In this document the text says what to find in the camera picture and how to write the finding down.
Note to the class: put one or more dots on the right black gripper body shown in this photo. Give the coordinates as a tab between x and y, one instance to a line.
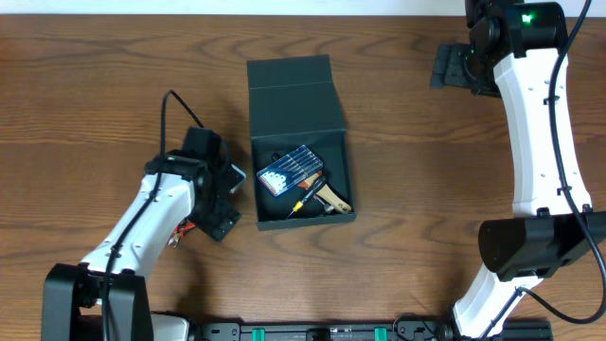
451	62

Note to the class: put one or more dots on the black yellow screwdriver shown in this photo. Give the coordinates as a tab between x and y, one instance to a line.
314	188

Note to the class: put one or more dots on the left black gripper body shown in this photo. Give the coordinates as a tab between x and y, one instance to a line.
221	220

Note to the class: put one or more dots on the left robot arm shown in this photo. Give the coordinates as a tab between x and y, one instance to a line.
104	297

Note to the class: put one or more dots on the dark green open box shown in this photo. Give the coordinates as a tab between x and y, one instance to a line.
294	102

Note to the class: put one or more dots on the red handled pliers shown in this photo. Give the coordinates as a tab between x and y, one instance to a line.
180	232

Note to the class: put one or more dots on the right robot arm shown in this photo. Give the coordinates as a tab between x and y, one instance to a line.
517	52

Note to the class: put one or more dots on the black mounting rail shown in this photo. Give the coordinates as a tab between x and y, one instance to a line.
412	330

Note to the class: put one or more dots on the small claw hammer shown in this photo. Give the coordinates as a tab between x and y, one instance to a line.
299	168

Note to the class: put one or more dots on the orange scraper wooden handle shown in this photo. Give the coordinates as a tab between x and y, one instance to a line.
326	196

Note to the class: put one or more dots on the blue precision screwdriver set case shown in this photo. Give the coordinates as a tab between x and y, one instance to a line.
290	170

